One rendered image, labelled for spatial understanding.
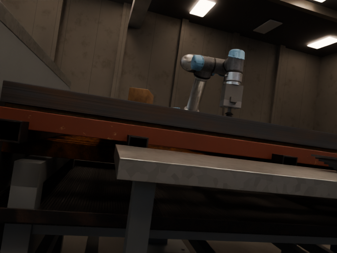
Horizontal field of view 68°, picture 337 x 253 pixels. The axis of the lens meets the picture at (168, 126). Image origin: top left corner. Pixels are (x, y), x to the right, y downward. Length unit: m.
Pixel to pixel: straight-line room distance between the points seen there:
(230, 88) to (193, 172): 0.84
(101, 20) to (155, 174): 11.49
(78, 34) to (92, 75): 1.74
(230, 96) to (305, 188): 0.76
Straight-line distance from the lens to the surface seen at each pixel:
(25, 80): 0.97
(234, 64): 1.21
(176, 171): 0.37
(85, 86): 11.05
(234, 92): 1.18
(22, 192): 0.73
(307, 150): 0.91
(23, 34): 0.92
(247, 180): 0.42
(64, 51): 11.40
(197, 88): 1.72
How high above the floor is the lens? 0.79
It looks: 2 degrees up
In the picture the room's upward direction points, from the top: 8 degrees clockwise
